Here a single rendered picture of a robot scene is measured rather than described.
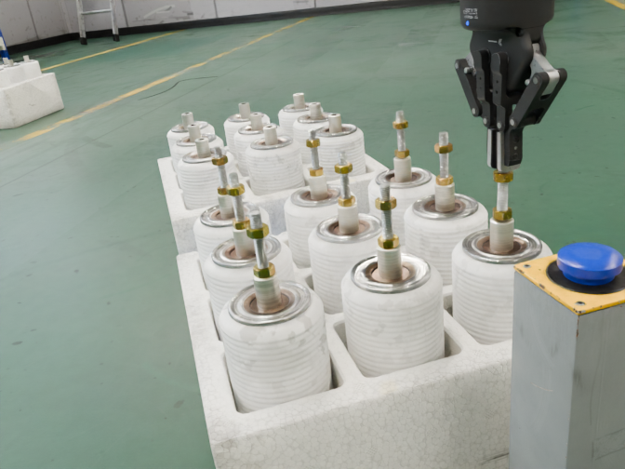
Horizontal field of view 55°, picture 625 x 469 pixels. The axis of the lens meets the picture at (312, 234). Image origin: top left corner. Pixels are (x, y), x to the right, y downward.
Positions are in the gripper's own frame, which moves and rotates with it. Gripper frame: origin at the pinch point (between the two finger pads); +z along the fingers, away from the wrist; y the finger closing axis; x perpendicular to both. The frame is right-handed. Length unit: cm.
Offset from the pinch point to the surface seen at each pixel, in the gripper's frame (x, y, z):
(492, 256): -2.3, 1.6, 9.8
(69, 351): -49, -47, 35
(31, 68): -65, -283, 12
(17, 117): -74, -260, 30
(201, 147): -20, -53, 8
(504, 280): -2.6, 3.9, 11.3
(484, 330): -3.9, 2.6, 17.1
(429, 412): -12.6, 6.8, 20.6
